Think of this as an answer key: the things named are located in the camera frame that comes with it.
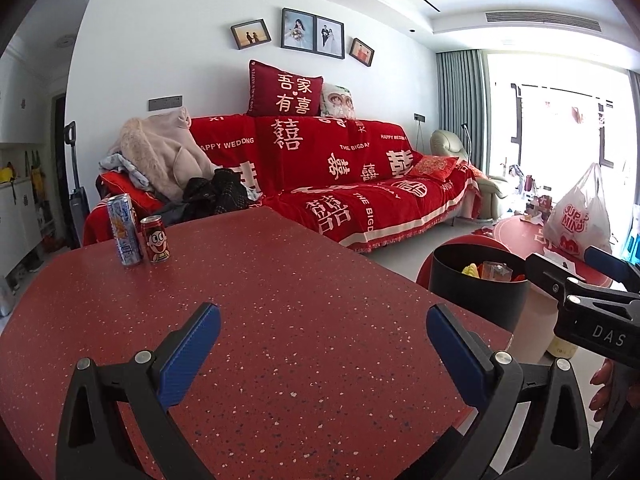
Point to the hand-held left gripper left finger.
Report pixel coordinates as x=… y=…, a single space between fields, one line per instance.
x=190 y=355

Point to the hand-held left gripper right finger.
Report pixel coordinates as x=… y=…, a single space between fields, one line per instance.
x=457 y=355

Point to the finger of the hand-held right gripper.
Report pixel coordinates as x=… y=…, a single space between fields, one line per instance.
x=610 y=264
x=575 y=292

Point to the black trash bin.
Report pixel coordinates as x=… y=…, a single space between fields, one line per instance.
x=475 y=305

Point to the clear plastic bag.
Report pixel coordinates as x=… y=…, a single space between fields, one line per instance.
x=497 y=271

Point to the yellow wrapper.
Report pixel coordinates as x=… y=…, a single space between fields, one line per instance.
x=470 y=271

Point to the person's right hand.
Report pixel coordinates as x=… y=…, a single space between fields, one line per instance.
x=604 y=385

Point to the white red-printed plastic bag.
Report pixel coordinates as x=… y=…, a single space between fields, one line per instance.
x=575 y=220

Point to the round red side table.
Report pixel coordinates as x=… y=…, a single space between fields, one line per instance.
x=515 y=232

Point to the short red drink can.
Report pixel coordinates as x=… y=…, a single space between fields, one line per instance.
x=155 y=242

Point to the tall blue drink can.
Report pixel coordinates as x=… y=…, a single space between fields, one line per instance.
x=124 y=232

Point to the black clothing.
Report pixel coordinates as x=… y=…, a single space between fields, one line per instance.
x=220 y=192

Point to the grey upright vacuum cleaner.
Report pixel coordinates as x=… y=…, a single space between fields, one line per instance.
x=79 y=210

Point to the plain red cushion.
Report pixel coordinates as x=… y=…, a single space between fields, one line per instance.
x=112 y=188

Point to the small red embroidered cushion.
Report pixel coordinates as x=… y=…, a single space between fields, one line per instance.
x=432 y=167

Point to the small white bag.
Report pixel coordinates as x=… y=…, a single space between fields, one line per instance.
x=6 y=297

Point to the beige leather armchair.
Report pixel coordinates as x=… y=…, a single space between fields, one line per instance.
x=447 y=142

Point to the red covered sofa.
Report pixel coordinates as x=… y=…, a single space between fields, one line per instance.
x=350 y=185

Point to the grey crumpled cloth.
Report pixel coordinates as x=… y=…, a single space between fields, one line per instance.
x=117 y=165

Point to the beige fluffy coat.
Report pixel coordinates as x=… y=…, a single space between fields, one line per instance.
x=165 y=150

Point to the white cabinet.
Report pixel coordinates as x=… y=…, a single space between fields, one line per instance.
x=20 y=220

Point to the grey-green curtain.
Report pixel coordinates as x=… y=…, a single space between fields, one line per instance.
x=457 y=95

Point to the yellow hanging bag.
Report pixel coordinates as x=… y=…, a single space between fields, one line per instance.
x=38 y=177

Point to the ceiling air vent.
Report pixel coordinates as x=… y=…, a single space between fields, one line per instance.
x=542 y=20

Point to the yellow helmet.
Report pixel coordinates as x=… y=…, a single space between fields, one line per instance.
x=6 y=175

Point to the white printed pillow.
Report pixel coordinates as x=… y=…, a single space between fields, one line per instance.
x=337 y=102

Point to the large red printed pillow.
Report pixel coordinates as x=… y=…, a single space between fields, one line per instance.
x=287 y=92

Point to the framed red-toned photo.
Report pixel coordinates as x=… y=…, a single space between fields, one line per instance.
x=361 y=52

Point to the framed sunset photo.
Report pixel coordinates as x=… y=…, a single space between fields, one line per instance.
x=251 y=35

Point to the framed couple portrait photo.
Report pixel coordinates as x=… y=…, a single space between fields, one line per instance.
x=330 y=37

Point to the framed bouquet portrait photo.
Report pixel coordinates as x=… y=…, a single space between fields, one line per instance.
x=298 y=30

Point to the grey wall switch panel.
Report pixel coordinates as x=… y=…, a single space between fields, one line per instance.
x=165 y=102

